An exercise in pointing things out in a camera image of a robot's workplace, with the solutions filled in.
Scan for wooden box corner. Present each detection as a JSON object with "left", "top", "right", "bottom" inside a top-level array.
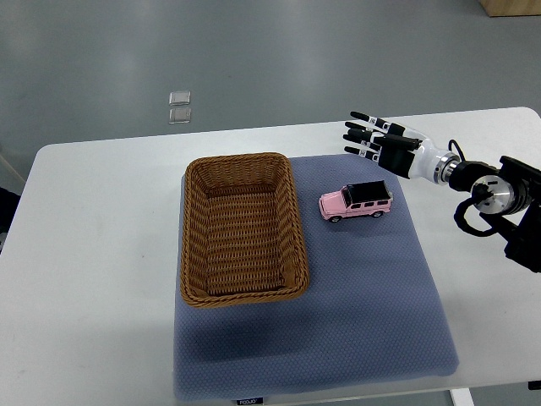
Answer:
[{"left": 478, "top": 0, "right": 541, "bottom": 17}]

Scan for pink toy car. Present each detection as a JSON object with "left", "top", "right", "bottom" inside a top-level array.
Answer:
[{"left": 319, "top": 180, "right": 394, "bottom": 223}]

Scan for lower clear floor plate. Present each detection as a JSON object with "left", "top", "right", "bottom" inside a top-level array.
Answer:
[{"left": 169, "top": 107, "right": 192, "bottom": 124}]

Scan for brown wicker basket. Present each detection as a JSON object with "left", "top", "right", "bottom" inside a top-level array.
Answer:
[{"left": 179, "top": 152, "right": 309, "bottom": 308}]

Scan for upper clear floor plate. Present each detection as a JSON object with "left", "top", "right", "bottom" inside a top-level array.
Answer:
[{"left": 169, "top": 91, "right": 191, "bottom": 106}]

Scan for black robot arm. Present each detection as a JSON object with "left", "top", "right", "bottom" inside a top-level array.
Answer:
[{"left": 440, "top": 150, "right": 540, "bottom": 273}]

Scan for blue textured mat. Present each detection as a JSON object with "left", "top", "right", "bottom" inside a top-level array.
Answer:
[{"left": 173, "top": 154, "right": 459, "bottom": 402}]

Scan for white table leg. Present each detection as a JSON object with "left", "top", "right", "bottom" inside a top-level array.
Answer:
[{"left": 450, "top": 388, "right": 474, "bottom": 406}]

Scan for clear floor plate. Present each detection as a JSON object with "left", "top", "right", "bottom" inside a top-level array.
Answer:
[
  {"left": 169, "top": 91, "right": 191, "bottom": 106},
  {"left": 169, "top": 107, "right": 192, "bottom": 124}
]

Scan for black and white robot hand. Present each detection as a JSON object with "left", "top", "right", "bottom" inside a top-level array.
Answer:
[{"left": 343, "top": 112, "right": 459, "bottom": 184}]

